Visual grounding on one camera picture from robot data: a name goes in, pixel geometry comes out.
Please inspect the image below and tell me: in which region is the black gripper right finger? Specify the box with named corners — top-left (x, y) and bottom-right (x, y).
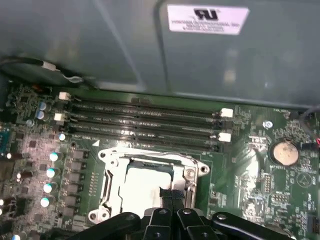
top-left (172, 188), bottom-right (298, 240)

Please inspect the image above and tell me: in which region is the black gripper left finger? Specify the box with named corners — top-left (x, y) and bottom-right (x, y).
top-left (64, 188), bottom-right (174, 240)

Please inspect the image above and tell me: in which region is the metal locking lever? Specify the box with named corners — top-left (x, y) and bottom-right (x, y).
top-left (109, 148), bottom-right (201, 163)
top-left (186, 182), bottom-right (199, 210)

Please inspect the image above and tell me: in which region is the silver CPU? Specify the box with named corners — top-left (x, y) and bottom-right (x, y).
top-left (119, 163), bottom-right (177, 213)

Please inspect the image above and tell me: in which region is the CPU socket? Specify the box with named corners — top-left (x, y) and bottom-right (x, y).
top-left (87, 147), bottom-right (211, 226)

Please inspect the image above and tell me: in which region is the green motherboard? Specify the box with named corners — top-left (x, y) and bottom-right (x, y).
top-left (0, 79), bottom-right (320, 240)

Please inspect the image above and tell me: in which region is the coin cell battery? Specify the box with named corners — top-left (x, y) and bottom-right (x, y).
top-left (272, 141), bottom-right (300, 166)

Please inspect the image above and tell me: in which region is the black PC case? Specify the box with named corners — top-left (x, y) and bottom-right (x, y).
top-left (0, 0), bottom-right (320, 112)

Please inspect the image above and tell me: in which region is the white label sticker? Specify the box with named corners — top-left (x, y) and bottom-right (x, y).
top-left (166, 3), bottom-right (251, 36)

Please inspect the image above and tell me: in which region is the black cable bundle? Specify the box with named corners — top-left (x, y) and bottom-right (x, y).
top-left (0, 56), bottom-right (84, 85)

